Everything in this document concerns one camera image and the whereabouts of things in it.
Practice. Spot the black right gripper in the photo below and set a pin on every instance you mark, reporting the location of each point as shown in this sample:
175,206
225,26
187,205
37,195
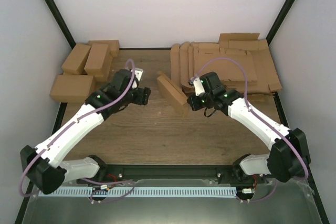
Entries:
195,106

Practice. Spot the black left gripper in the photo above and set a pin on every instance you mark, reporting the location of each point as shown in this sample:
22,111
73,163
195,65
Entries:
143,97

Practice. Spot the cardboard box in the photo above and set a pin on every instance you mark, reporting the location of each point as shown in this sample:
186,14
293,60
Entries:
173,94
72,88
76,60
114,46
95,51
103,73

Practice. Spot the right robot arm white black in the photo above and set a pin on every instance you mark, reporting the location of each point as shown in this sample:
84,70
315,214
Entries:
289,154

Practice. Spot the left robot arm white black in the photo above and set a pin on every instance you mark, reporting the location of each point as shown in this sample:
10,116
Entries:
44,164

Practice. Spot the folded cardboard box front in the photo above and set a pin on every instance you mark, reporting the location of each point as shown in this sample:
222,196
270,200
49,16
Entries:
72,88

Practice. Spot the stack of flat cardboard blanks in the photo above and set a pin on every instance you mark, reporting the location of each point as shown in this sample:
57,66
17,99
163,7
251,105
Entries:
242,61

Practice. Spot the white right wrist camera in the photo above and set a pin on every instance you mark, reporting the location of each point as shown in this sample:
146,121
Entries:
196,82

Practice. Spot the black aluminium frame rail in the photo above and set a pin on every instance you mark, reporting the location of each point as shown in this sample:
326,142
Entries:
223,174

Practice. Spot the light blue slotted cable duct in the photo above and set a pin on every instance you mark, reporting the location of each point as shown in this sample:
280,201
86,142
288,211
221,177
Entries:
208,192

